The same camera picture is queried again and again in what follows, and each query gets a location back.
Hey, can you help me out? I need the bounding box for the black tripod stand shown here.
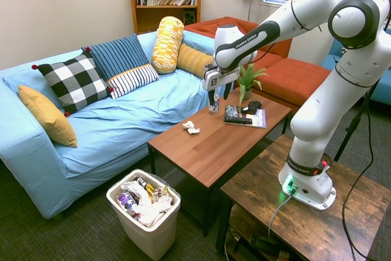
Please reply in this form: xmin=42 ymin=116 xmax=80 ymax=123
xmin=333 ymin=88 xmax=372 ymax=163

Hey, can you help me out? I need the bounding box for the mustard yellow square pillow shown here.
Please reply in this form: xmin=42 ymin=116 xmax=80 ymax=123
xmin=17 ymin=84 xmax=78 ymax=149

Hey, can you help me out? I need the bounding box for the beige plastic trash bin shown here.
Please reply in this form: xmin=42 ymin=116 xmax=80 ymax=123
xmin=106 ymin=168 xmax=181 ymax=261

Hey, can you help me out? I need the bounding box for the yellow patterned bolster pillow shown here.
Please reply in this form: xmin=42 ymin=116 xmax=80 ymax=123
xmin=150 ymin=16 xmax=185 ymax=75

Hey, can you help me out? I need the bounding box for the wooden bookshelf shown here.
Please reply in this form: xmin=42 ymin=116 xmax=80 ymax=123
xmin=125 ymin=0 xmax=205 ymax=35

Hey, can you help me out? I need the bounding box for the clear water bottle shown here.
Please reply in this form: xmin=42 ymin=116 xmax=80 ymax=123
xmin=208 ymin=90 xmax=222 ymax=116

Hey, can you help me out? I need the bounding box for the blue striped pillow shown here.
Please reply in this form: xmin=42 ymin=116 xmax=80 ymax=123
xmin=81 ymin=33 xmax=150 ymax=82

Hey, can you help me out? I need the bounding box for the rustic wooden robot table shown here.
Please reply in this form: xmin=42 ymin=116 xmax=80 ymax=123
xmin=215 ymin=134 xmax=391 ymax=261

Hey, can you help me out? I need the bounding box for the white tissue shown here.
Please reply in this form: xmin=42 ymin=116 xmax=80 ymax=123
xmin=182 ymin=120 xmax=201 ymax=136

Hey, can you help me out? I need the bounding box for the black remote control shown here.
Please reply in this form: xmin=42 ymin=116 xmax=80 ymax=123
xmin=224 ymin=104 xmax=254 ymax=126

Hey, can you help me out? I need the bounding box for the light blue sofa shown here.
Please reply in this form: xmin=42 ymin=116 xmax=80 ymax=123
xmin=0 ymin=31 xmax=221 ymax=219

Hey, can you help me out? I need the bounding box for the black white checkered pillow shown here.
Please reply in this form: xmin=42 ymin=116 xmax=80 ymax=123
xmin=31 ymin=47 xmax=115 ymax=117

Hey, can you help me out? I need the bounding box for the white plastic bag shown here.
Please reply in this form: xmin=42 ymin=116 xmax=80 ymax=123
xmin=120 ymin=180 xmax=174 ymax=226

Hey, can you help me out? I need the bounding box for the white navy striped pillow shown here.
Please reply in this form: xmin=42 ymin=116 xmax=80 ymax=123
xmin=106 ymin=64 xmax=160 ymax=100

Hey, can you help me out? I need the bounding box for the teal sofa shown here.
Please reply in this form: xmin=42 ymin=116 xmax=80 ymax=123
xmin=322 ymin=27 xmax=391 ymax=106

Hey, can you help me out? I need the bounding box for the black game controller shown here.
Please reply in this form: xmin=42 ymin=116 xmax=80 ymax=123
xmin=241 ymin=100 xmax=263 ymax=114

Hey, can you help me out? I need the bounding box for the wooden coffee table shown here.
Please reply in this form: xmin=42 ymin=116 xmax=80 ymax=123
xmin=147 ymin=87 xmax=293 ymax=237

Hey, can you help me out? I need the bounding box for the mustard striped bolster pillow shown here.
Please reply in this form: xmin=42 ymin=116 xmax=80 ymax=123
xmin=176 ymin=43 xmax=214 ymax=79

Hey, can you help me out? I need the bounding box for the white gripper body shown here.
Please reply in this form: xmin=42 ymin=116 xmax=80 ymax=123
xmin=202 ymin=64 xmax=241 ymax=92

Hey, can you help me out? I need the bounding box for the orange sofa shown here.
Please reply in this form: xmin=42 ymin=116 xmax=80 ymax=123
xmin=183 ymin=16 xmax=332 ymax=115

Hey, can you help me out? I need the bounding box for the small potted green plant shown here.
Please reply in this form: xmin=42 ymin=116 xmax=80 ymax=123
xmin=236 ymin=63 xmax=269 ymax=106

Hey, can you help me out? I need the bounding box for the black cable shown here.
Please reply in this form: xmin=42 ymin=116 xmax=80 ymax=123
xmin=341 ymin=86 xmax=377 ymax=261

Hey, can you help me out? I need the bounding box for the gray cable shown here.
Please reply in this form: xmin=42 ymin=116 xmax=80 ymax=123
xmin=268 ymin=192 xmax=294 ymax=239

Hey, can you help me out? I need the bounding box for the purple magazine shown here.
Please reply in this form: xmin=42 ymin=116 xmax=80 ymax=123
xmin=222 ymin=108 xmax=268 ymax=130

